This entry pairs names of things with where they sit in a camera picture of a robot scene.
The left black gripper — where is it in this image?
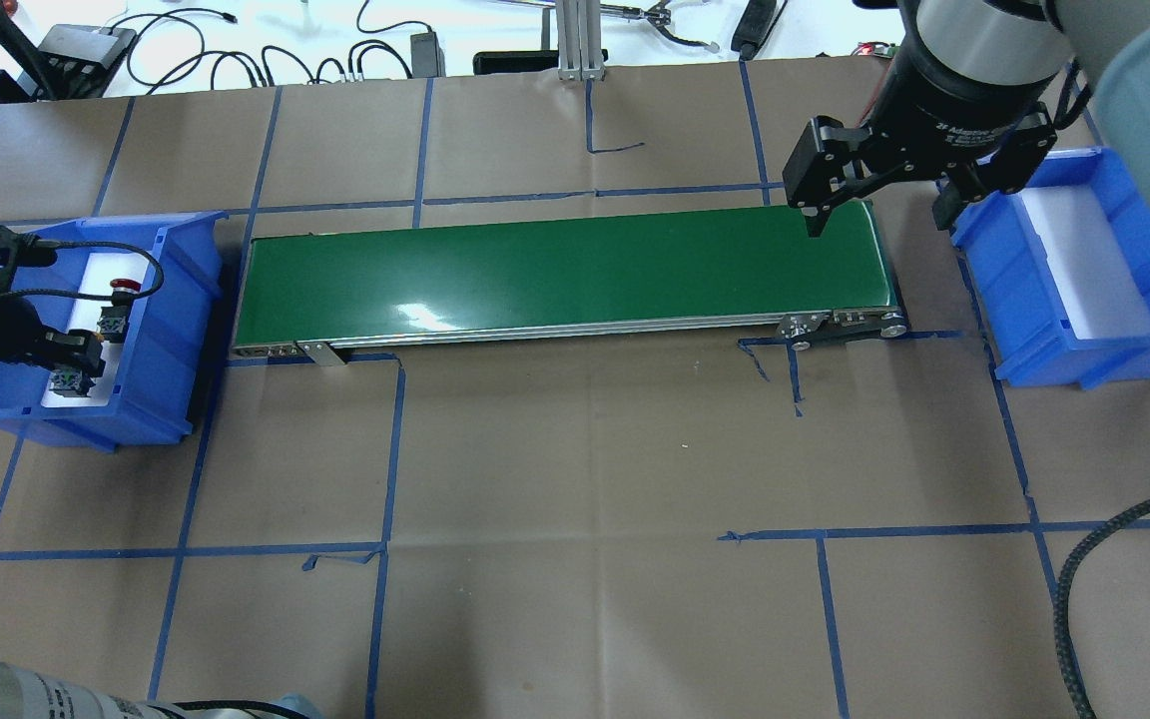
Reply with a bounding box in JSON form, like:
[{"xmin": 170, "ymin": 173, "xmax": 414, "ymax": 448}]
[{"xmin": 0, "ymin": 300, "xmax": 106, "ymax": 378}]

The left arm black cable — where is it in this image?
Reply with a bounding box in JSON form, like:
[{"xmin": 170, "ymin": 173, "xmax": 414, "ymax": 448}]
[{"xmin": 0, "ymin": 240, "xmax": 164, "ymax": 321}]

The aluminium frame post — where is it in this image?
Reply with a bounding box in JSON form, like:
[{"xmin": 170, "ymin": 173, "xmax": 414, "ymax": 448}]
[{"xmin": 555, "ymin": 0, "xmax": 606, "ymax": 82}]

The yellow push button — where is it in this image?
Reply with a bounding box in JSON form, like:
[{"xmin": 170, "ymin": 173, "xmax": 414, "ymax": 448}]
[{"xmin": 47, "ymin": 368, "xmax": 95, "ymax": 397}]

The green conveyor belt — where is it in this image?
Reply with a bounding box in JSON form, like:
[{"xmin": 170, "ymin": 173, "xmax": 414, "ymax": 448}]
[{"xmin": 232, "ymin": 202, "xmax": 911, "ymax": 360}]

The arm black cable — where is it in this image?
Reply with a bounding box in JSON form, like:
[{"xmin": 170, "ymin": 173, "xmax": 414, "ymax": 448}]
[
  {"xmin": 1052, "ymin": 479, "xmax": 1150, "ymax": 719},
  {"xmin": 0, "ymin": 240, "xmax": 164, "ymax": 321}
]

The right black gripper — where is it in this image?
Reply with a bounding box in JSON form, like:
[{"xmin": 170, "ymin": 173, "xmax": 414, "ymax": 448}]
[{"xmin": 782, "ymin": 45, "xmax": 1057, "ymax": 238}]

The black power adapter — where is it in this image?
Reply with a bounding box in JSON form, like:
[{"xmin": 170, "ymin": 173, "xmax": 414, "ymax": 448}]
[{"xmin": 409, "ymin": 29, "xmax": 446, "ymax": 78}]

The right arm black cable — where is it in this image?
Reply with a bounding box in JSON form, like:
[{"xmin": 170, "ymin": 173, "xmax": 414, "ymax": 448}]
[{"xmin": 1052, "ymin": 479, "xmax": 1150, "ymax": 719}]

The bin white foam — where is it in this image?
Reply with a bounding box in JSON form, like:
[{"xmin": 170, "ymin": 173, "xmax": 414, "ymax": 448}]
[
  {"xmin": 1018, "ymin": 184, "xmax": 1150, "ymax": 341},
  {"xmin": 41, "ymin": 248, "xmax": 150, "ymax": 408}
]

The right bin white foam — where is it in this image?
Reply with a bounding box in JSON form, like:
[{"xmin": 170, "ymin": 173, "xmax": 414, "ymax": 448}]
[{"xmin": 1018, "ymin": 184, "xmax": 1150, "ymax": 341}]

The left bin white foam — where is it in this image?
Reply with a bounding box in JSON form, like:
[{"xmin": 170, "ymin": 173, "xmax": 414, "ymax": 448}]
[{"xmin": 41, "ymin": 248, "xmax": 150, "ymax": 408}]

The left blue bin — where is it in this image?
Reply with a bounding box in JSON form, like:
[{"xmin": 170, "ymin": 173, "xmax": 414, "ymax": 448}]
[{"xmin": 0, "ymin": 211, "xmax": 225, "ymax": 451}]

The right blue bin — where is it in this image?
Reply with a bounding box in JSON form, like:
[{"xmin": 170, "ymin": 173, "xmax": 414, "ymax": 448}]
[{"xmin": 950, "ymin": 146, "xmax": 1150, "ymax": 388}]

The red push button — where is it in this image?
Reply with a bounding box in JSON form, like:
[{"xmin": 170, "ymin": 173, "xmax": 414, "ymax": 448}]
[{"xmin": 97, "ymin": 278, "xmax": 141, "ymax": 345}]

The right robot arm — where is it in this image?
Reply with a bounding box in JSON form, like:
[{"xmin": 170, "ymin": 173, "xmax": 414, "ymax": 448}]
[{"xmin": 782, "ymin": 1, "xmax": 1150, "ymax": 237}]

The blue bin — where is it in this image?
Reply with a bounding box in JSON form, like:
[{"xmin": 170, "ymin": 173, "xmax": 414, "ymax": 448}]
[
  {"xmin": 950, "ymin": 146, "xmax": 1150, "ymax": 388},
  {"xmin": 0, "ymin": 211, "xmax": 225, "ymax": 451}
]

